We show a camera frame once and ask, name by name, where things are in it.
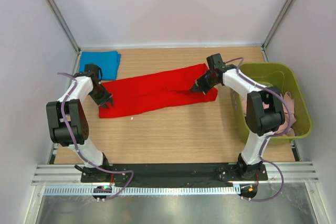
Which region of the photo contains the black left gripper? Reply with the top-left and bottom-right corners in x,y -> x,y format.
89,83 -> 113,109

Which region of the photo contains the red t-shirt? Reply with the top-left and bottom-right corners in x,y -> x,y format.
99,63 -> 218,119

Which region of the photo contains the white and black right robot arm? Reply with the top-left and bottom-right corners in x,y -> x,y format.
190,54 -> 285,180

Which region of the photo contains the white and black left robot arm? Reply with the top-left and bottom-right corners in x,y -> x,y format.
46,63 -> 113,182

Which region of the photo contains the folded blue t-shirt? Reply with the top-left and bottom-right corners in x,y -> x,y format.
79,51 -> 121,80

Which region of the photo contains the olive green plastic bin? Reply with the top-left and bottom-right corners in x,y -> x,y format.
231,63 -> 312,145

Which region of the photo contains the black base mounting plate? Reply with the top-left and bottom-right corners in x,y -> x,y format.
75,163 -> 268,188

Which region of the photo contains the pink t-shirt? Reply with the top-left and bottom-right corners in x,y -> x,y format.
240,91 -> 296,136

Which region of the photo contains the white slotted cable duct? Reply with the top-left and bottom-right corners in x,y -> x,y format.
44,184 -> 240,196

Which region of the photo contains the aluminium front rail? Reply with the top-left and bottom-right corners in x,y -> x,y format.
32,162 -> 318,188

